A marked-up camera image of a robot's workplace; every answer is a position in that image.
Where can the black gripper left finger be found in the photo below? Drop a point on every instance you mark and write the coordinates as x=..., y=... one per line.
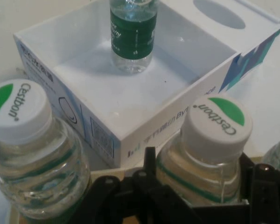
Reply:
x=130, y=198

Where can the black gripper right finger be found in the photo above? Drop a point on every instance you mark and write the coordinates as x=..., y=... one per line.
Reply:
x=268, y=193

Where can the wooden tray with pale rim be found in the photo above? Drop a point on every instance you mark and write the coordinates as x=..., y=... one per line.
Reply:
x=112, y=172

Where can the white ByteDance cardboard box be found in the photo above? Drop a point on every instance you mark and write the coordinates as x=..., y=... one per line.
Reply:
x=130, y=98

